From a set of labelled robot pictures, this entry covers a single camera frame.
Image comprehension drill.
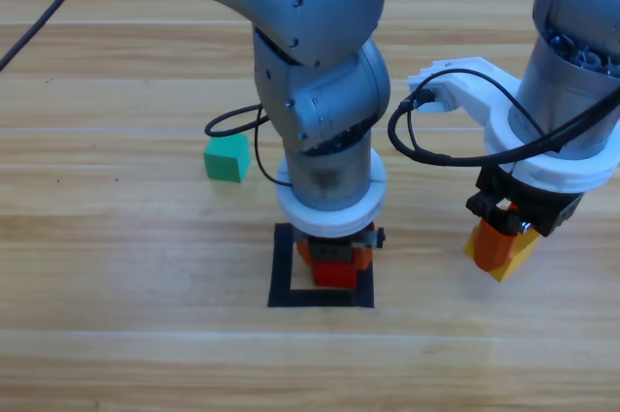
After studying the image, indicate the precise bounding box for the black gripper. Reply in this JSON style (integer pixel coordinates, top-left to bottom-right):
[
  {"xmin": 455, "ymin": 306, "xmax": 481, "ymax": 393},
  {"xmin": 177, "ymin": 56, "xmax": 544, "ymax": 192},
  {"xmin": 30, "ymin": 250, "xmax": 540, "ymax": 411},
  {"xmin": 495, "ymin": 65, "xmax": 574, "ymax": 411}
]
[
  {"xmin": 465, "ymin": 164, "xmax": 583, "ymax": 273},
  {"xmin": 293, "ymin": 222, "xmax": 388, "ymax": 283}
]

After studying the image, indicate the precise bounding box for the red wooden cube block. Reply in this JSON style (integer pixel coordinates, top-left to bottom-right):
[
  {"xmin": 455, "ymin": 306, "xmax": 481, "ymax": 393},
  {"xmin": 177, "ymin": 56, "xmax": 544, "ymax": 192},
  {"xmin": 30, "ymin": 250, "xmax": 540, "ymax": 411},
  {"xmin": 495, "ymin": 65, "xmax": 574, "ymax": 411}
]
[{"xmin": 312, "ymin": 259, "xmax": 359, "ymax": 290}]

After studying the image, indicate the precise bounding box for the yellow wooden cube block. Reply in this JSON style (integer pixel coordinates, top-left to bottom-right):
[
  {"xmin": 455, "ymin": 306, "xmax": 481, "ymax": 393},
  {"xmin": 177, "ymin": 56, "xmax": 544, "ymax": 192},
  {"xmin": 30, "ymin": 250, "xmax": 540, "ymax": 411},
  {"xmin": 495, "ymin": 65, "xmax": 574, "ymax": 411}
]
[{"xmin": 464, "ymin": 227, "xmax": 542, "ymax": 283}]

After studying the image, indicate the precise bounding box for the green wooden cube block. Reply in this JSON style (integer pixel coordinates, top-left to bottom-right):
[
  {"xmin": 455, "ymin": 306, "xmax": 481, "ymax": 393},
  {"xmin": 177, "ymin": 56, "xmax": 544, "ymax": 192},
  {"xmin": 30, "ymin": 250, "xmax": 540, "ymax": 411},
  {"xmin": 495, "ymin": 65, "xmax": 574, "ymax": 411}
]
[{"xmin": 202, "ymin": 134, "xmax": 252, "ymax": 184}]

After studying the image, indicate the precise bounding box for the black tape square outline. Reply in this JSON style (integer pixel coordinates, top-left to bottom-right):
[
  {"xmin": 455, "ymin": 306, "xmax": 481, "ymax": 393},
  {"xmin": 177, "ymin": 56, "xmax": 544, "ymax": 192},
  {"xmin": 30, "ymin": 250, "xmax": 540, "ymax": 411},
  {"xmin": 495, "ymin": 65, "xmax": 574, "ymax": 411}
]
[{"xmin": 266, "ymin": 222, "xmax": 376, "ymax": 309}]

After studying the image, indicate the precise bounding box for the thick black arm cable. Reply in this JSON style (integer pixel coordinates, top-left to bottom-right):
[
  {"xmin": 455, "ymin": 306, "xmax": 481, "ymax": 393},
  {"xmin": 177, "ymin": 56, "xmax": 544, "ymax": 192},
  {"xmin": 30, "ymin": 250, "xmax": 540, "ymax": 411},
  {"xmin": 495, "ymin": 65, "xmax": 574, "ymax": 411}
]
[
  {"xmin": 0, "ymin": 0, "xmax": 268, "ymax": 138},
  {"xmin": 387, "ymin": 70, "xmax": 620, "ymax": 167}
]

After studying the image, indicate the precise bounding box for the thin black arm wire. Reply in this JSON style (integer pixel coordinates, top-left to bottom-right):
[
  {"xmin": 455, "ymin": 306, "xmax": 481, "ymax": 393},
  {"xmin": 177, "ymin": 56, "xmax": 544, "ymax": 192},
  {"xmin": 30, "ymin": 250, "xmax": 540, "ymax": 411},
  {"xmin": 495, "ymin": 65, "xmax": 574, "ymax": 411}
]
[{"xmin": 253, "ymin": 113, "xmax": 295, "ymax": 189}]

